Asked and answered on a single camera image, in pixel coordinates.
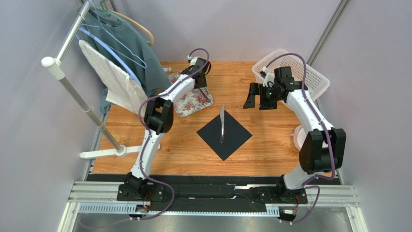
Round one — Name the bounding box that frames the black paper napkin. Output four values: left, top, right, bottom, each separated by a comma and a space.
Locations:
197, 111, 252, 161

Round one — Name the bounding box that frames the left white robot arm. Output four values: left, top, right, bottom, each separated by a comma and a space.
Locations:
117, 57, 211, 201

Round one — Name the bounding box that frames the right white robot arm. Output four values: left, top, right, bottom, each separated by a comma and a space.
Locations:
243, 66, 346, 203

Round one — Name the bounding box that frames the wooden clothes hanger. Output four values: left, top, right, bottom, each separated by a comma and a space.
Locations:
102, 2, 155, 46

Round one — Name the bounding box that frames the white plastic basket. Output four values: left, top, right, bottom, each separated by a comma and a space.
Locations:
252, 49, 330, 101

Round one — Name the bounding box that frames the floral cloth mat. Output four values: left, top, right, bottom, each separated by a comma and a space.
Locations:
168, 72, 215, 118

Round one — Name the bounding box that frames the teal green shirt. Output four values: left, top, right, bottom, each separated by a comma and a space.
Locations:
81, 9, 171, 112

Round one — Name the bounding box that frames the pink white round object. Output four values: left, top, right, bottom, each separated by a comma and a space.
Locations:
293, 125, 307, 150

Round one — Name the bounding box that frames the iridescent fork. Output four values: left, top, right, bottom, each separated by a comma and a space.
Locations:
200, 89, 211, 103

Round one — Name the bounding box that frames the white towel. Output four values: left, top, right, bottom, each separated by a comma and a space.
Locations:
79, 40, 147, 115

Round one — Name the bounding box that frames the blue clothes hanger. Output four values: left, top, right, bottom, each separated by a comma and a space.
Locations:
79, 27, 141, 85

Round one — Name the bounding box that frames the white clothes rack stand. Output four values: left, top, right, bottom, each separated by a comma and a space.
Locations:
41, 0, 172, 160

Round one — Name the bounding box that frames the green clothes hanger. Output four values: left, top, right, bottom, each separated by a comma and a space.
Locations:
95, 0, 125, 22

